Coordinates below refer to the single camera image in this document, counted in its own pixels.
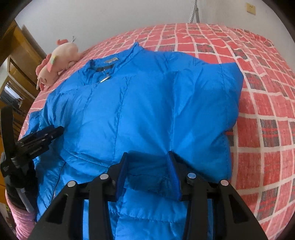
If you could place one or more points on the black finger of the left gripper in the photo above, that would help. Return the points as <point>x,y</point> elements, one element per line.
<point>35,144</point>

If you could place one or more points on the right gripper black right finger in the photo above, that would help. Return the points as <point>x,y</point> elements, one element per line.
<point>214,209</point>

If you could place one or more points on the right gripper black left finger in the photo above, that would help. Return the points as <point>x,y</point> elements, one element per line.
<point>64,217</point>

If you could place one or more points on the blue puffer jacket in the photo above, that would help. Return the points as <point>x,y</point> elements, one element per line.
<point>146,104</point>

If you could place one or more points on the pink sleeve forearm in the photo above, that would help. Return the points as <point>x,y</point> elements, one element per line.
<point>25,221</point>

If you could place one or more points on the red plaid bed cover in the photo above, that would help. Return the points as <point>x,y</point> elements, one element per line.
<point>262,142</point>

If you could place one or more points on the pink plush unicorn toy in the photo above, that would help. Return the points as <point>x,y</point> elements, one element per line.
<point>63,57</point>

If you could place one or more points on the white garment steamer stand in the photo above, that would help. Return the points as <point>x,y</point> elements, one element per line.
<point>194,13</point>

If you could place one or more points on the yellowed wall socket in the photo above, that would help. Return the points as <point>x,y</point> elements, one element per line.
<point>250,8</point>

